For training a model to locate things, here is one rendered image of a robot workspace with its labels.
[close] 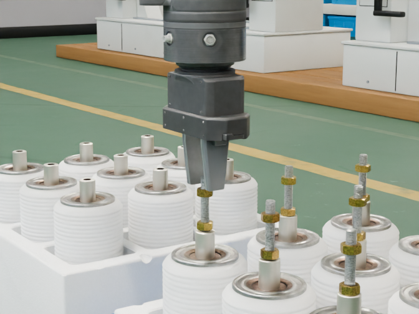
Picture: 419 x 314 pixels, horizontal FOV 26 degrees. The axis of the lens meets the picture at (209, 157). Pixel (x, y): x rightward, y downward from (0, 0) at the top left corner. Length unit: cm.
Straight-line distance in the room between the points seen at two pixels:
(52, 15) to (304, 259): 667
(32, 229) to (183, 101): 46
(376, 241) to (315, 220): 97
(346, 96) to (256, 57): 70
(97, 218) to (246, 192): 25
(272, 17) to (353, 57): 62
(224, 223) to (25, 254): 30
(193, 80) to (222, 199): 43
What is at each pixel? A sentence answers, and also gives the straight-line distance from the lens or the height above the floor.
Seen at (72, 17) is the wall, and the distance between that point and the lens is 772.
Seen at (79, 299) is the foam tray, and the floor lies 14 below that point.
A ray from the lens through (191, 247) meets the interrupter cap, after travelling 105.
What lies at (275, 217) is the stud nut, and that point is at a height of 33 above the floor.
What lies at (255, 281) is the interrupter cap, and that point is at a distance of 94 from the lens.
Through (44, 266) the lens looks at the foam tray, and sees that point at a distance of 124.
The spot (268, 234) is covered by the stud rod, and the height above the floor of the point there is 31.
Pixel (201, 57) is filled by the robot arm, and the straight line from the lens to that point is 93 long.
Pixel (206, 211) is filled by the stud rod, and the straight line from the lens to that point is 100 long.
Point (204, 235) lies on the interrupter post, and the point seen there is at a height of 28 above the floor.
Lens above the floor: 57
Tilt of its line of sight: 12 degrees down
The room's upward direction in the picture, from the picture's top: straight up
